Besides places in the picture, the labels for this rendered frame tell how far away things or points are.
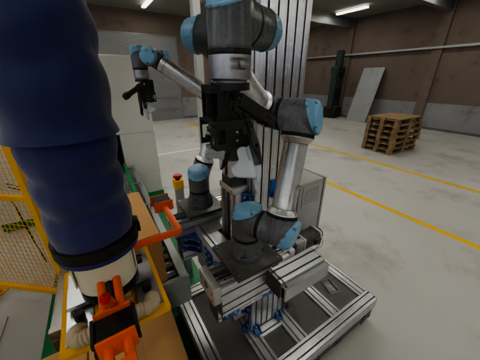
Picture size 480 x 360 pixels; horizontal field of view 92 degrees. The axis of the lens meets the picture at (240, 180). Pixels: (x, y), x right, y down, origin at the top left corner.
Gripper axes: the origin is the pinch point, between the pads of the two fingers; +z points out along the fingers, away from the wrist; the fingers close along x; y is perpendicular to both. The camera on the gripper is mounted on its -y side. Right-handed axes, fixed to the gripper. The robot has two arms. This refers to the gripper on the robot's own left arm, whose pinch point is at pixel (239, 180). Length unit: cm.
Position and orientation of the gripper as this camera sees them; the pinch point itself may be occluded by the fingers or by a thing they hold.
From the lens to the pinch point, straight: 51.2
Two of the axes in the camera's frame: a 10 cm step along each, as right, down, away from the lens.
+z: 0.0, 9.1, 4.1
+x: 5.4, 3.5, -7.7
